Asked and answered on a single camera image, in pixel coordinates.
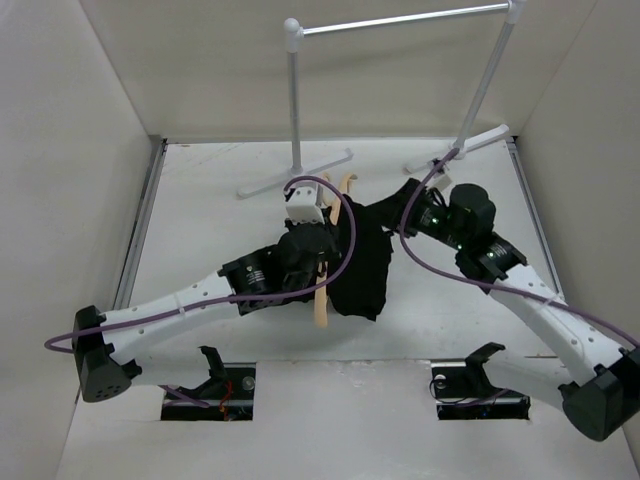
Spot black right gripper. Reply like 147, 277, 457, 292
360, 177, 469, 251

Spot beige plastic hanger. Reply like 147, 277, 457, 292
312, 171, 359, 329

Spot black trousers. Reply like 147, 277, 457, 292
327, 196, 393, 322

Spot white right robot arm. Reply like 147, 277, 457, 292
369, 179, 639, 442

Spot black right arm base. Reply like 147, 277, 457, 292
428, 360, 531, 421

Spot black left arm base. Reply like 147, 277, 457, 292
160, 363, 257, 422

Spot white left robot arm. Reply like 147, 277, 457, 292
71, 221, 342, 403

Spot white clothes rack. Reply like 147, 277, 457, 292
236, 0, 529, 200

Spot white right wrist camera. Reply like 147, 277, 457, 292
428, 170, 452, 191

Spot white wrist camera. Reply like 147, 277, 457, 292
285, 185, 325, 225
428, 170, 452, 191

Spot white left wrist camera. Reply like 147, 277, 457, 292
285, 185, 325, 225

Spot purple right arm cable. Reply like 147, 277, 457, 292
398, 147, 640, 351

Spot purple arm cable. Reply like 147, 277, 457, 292
43, 175, 359, 407
398, 147, 640, 351

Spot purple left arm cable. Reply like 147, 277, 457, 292
43, 175, 359, 407

